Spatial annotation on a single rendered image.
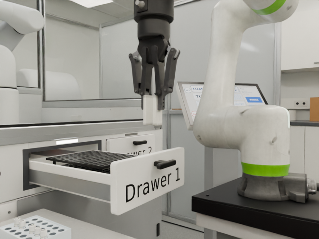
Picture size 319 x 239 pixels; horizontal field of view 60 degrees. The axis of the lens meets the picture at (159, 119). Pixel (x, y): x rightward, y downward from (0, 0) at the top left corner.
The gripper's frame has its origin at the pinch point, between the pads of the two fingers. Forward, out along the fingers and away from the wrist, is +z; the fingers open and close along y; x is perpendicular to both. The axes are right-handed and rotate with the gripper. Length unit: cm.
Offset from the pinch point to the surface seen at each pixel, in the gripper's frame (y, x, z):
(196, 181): -72, 173, 64
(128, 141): -33.0, 30.8, 12.3
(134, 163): -1.1, -5.4, 11.7
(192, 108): -29, 77, -1
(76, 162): -20.0, -5.4, 13.7
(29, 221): -19.0, -18.9, 24.2
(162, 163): 2.4, 0.7, 12.3
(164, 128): -108, 176, 18
